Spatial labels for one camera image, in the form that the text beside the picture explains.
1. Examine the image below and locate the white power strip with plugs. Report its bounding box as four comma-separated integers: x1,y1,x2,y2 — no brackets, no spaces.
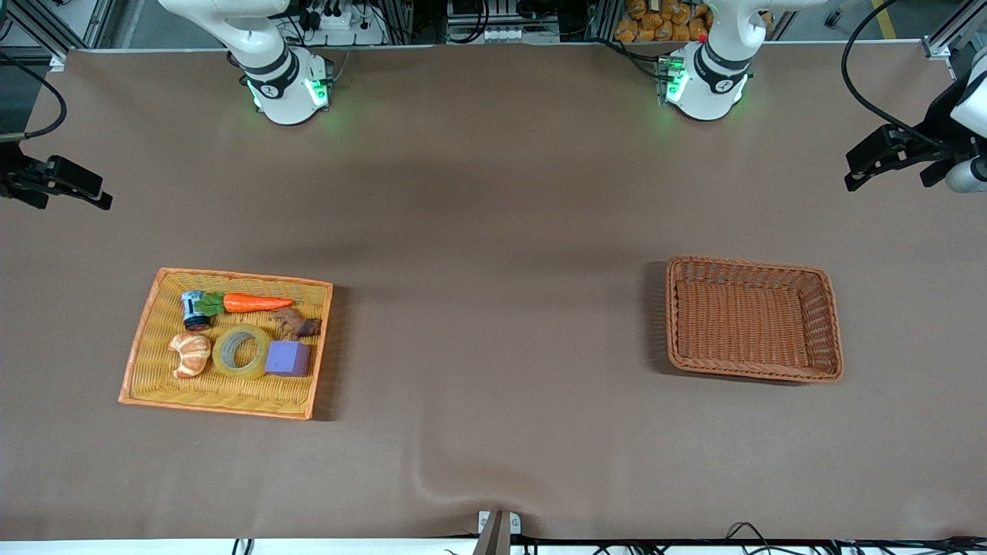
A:
302,4,386,45

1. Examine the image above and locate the brown wicker basket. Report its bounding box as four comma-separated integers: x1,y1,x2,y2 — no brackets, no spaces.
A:
665,256,844,384

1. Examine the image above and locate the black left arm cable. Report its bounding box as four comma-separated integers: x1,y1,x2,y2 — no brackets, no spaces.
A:
840,0,938,147

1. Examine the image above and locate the yellow wicker tray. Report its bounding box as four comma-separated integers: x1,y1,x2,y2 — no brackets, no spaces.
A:
118,267,334,421

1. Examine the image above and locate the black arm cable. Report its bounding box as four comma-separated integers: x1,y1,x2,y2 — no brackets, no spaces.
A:
0,50,69,142
840,0,938,147

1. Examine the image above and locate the aluminium frame profile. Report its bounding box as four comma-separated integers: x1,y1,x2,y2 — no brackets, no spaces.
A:
0,0,116,66
923,0,987,78

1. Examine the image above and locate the purple cube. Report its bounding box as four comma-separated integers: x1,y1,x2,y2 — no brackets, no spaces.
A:
264,340,312,378

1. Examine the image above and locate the toy croissant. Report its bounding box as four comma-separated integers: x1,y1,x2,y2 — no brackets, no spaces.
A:
168,332,212,379

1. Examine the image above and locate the dark brown toy piece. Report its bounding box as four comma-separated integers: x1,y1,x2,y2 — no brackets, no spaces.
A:
271,308,322,340

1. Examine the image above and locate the orange toy carrot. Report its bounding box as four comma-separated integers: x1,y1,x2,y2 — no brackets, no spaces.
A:
194,292,295,317

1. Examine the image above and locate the silver metal bracket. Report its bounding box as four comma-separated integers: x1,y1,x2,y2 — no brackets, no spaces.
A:
477,510,522,536

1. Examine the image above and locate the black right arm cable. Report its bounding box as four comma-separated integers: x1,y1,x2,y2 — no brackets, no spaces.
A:
0,50,69,142

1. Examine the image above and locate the orange snack bag pile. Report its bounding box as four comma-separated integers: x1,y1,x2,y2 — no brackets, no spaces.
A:
615,0,714,43

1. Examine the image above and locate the small blue white can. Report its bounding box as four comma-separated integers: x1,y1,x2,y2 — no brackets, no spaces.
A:
181,291,213,332

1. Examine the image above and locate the yellow tape roll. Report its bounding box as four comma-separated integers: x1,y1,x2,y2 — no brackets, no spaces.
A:
212,325,272,380

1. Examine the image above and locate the long white power strip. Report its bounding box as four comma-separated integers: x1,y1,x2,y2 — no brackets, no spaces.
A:
447,27,560,44

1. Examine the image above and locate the grey metal bar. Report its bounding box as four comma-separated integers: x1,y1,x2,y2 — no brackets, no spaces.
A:
472,512,511,555

